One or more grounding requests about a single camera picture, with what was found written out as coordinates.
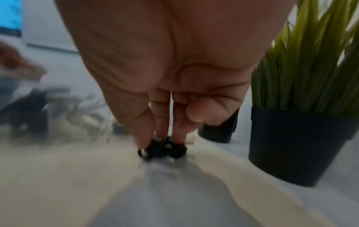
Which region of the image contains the round white table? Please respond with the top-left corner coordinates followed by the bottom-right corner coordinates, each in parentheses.
top-left (0, 131), bottom-right (359, 227)

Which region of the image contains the black tumbler with lid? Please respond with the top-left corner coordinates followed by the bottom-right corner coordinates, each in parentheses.
top-left (197, 108), bottom-right (240, 144)

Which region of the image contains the person's right hand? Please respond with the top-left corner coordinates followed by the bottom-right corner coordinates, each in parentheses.
top-left (54, 0), bottom-right (298, 149)

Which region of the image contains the person's left hand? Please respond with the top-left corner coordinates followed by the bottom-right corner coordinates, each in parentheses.
top-left (0, 41), bottom-right (48, 78)

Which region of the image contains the small potted grass plant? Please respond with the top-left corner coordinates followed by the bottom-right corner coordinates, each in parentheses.
top-left (248, 0), bottom-right (359, 188)

